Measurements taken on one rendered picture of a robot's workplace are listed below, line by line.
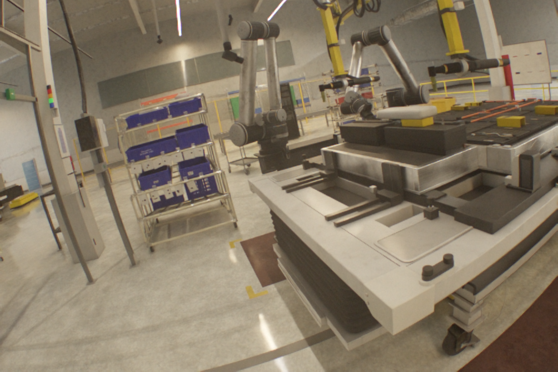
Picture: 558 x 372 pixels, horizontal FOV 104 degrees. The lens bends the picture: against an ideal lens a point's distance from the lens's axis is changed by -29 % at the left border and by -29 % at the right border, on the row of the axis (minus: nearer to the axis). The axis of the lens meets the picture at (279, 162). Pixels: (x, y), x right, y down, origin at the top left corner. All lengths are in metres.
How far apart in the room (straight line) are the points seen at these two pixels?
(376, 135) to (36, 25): 4.19
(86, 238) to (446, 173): 3.92
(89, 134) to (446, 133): 2.68
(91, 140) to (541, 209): 3.05
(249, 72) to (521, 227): 2.09
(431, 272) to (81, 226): 3.91
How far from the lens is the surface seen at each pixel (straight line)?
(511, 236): 1.03
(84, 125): 2.94
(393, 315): 0.74
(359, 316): 1.20
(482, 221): 1.01
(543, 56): 9.91
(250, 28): 2.40
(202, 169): 3.59
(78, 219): 4.17
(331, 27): 2.06
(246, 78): 2.46
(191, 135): 3.70
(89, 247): 4.26
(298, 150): 2.79
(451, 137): 1.33
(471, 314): 1.50
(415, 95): 3.30
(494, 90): 7.14
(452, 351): 1.68
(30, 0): 4.79
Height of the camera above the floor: 1.32
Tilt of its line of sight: 11 degrees down
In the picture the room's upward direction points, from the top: 12 degrees counter-clockwise
